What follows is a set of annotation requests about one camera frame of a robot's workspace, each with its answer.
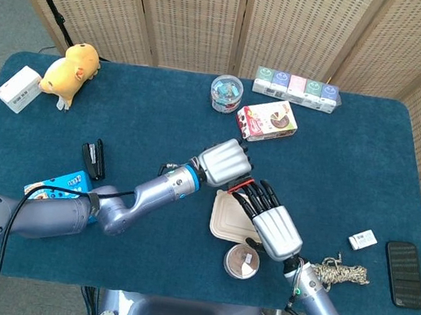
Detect small white box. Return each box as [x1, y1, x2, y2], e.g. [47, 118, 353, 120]
[346, 226, 380, 254]

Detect black smartphone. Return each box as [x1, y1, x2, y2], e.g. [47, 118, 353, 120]
[378, 239, 421, 311]

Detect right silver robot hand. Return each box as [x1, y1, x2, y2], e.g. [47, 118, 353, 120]
[223, 175, 312, 266]

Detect woven folding screen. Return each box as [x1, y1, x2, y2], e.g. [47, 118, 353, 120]
[0, 0, 421, 315]

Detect black stapler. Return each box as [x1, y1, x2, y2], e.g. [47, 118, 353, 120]
[77, 136, 111, 183]

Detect multicolour tissue pack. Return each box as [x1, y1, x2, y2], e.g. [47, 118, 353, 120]
[249, 65, 342, 116]

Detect red white cookie box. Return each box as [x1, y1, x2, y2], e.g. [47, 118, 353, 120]
[232, 94, 302, 149]

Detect blue cookie box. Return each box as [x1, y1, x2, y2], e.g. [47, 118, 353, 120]
[19, 163, 104, 225]

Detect blue table cloth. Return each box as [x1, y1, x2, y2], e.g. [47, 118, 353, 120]
[0, 46, 421, 315]

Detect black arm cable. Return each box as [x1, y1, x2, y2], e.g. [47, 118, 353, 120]
[0, 172, 137, 315]

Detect white cardboard box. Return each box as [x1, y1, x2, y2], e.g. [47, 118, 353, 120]
[0, 62, 46, 117]

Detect beige rope bundle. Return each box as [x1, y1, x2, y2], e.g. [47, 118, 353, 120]
[307, 249, 373, 298]

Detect beige lidded lunch box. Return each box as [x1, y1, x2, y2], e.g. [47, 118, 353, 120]
[207, 188, 269, 247]

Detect yellow plush toy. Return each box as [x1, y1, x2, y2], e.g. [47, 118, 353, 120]
[35, 38, 104, 115]

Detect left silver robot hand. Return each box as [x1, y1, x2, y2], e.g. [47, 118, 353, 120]
[193, 133, 259, 193]

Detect clear jar of binder clips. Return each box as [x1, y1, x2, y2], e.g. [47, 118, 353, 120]
[206, 72, 246, 116]

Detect clear jar of rubber bands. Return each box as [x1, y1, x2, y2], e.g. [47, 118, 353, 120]
[221, 240, 263, 283]

